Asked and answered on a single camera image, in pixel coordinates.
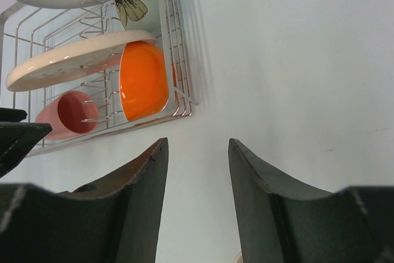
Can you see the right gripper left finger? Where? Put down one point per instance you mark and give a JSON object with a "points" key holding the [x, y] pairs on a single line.
{"points": [[115, 218]]}

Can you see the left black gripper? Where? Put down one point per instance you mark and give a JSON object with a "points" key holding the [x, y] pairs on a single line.
{"points": [[18, 138]]}

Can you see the pink beige leaf plate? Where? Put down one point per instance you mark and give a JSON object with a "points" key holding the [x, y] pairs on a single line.
{"points": [[73, 61]]}

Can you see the metal wire dish rack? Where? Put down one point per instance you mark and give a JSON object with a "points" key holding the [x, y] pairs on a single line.
{"points": [[28, 31]]}

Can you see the coral pink cup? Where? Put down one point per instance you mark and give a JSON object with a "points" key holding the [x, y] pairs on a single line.
{"points": [[66, 115]]}

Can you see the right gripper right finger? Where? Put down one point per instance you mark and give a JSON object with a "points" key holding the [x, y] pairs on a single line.
{"points": [[282, 219]]}

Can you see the white bowl orange outside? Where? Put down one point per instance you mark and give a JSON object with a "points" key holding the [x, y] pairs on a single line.
{"points": [[143, 87]]}

